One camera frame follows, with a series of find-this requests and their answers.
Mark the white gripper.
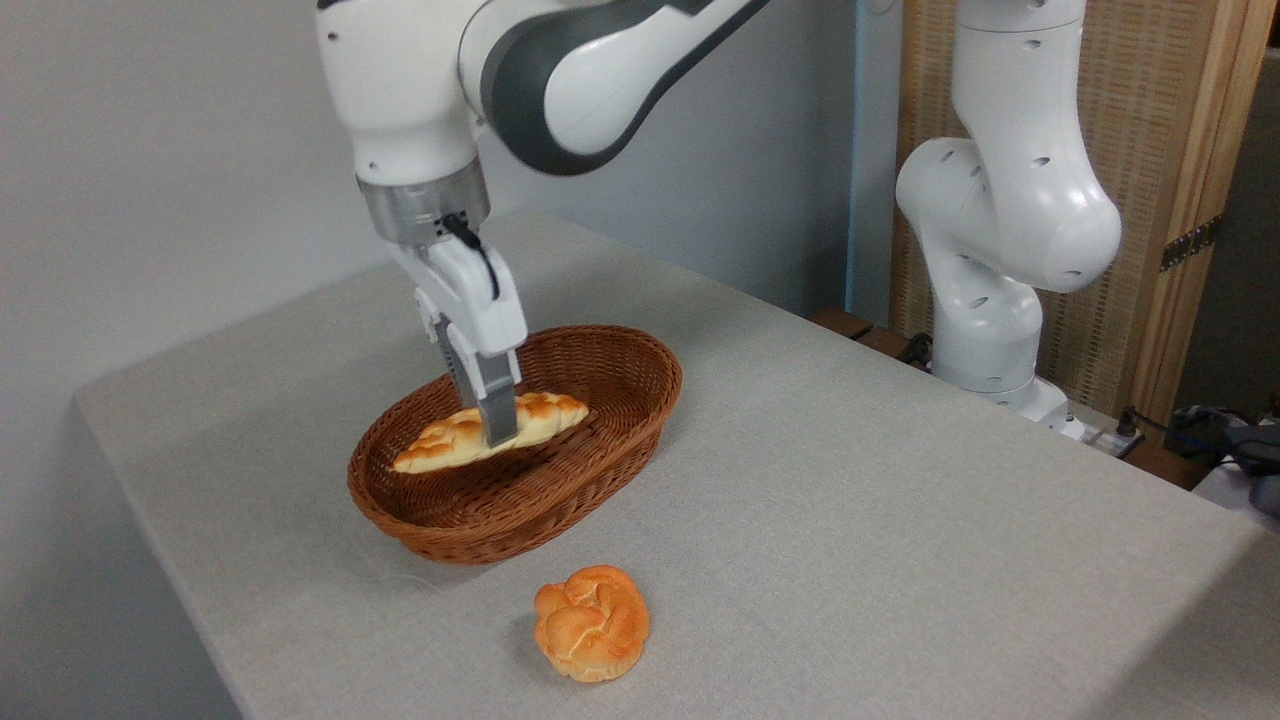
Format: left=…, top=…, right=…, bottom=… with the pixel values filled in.
left=390, top=238, right=528, bottom=448

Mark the long braided bread loaf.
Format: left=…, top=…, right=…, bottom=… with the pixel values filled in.
left=392, top=392, right=591, bottom=475

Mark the round knotted bread roll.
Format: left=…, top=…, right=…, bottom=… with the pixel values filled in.
left=533, top=565, right=650, bottom=684

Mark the brown wicker oval basket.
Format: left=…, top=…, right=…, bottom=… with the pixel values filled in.
left=347, top=324, right=684, bottom=566

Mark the grey tablecloth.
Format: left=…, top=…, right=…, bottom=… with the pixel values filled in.
left=72, top=212, right=1280, bottom=720

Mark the light blue vertical strip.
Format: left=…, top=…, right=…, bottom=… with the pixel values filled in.
left=845, top=0, right=867, bottom=313

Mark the dark metal screen hinge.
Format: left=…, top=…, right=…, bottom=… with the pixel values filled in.
left=1160, top=215, right=1223, bottom=273

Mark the wooden rattan folding screen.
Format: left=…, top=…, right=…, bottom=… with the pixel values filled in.
left=890, top=0, right=1280, bottom=433

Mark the dark grey background device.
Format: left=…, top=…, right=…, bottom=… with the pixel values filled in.
left=1222, top=424, right=1280, bottom=517

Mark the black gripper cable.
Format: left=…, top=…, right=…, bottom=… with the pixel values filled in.
left=443, top=212, right=500, bottom=302

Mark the black background cable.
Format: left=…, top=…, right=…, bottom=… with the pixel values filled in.
left=1112, top=404, right=1233, bottom=451

